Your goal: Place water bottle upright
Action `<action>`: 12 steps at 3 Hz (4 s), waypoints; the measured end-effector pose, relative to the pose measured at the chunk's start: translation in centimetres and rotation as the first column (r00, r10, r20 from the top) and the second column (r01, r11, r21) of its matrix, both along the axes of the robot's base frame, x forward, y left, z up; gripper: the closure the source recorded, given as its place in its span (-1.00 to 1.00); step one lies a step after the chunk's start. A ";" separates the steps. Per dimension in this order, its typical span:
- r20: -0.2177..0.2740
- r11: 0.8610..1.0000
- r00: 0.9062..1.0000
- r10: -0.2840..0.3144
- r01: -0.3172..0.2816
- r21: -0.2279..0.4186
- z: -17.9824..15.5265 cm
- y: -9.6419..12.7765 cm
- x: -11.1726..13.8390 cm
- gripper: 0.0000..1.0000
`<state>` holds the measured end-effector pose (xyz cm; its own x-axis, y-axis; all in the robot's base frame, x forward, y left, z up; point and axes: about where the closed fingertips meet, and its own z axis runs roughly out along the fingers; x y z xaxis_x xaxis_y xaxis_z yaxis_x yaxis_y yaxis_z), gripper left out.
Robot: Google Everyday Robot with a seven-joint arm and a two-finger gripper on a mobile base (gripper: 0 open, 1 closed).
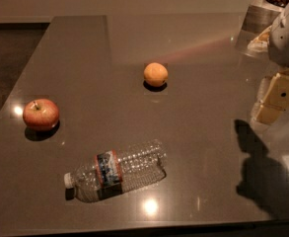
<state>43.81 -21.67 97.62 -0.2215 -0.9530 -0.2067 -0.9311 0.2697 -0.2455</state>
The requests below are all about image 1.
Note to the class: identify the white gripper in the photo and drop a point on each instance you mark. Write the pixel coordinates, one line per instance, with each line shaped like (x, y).
(286, 42)

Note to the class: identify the clear plastic water bottle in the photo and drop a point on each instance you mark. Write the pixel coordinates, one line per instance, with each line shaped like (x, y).
(116, 172)

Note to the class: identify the metal box stand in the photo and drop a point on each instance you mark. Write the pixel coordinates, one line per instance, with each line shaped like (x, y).
(259, 16)

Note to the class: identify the orange fruit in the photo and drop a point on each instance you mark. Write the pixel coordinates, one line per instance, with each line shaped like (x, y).
(155, 74)

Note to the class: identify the red apple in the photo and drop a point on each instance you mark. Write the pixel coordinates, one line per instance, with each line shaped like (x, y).
(41, 115)

